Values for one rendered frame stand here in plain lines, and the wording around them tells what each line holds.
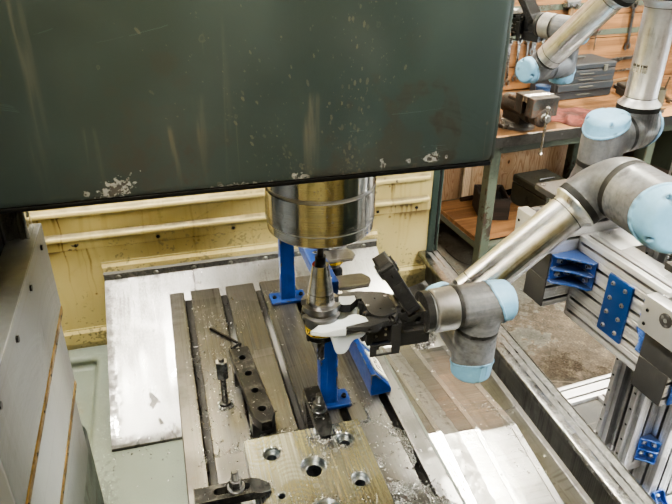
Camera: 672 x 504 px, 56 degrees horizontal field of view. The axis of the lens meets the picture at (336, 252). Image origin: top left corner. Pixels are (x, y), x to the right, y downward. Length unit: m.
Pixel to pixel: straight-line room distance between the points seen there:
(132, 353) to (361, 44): 1.40
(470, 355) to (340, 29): 0.64
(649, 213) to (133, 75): 0.81
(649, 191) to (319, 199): 0.57
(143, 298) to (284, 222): 1.22
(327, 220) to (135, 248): 1.27
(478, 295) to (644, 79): 1.03
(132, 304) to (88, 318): 0.20
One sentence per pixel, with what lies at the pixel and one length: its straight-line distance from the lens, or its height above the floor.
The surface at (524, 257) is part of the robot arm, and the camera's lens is 1.25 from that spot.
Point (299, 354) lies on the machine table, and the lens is 1.61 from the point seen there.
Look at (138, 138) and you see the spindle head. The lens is 0.73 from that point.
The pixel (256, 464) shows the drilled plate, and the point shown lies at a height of 0.99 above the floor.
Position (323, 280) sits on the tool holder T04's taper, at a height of 1.38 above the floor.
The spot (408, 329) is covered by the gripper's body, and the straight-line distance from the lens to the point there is 1.09.
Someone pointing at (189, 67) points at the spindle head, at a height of 1.74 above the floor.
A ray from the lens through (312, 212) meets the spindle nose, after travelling 0.85.
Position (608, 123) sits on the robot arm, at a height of 1.38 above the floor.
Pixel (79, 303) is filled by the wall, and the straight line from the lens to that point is 2.17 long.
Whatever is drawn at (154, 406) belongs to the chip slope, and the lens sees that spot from 1.87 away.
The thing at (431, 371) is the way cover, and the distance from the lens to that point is 1.85.
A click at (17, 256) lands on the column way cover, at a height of 1.42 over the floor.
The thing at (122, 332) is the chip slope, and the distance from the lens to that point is 2.00.
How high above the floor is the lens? 1.89
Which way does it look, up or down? 29 degrees down
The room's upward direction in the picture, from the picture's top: straight up
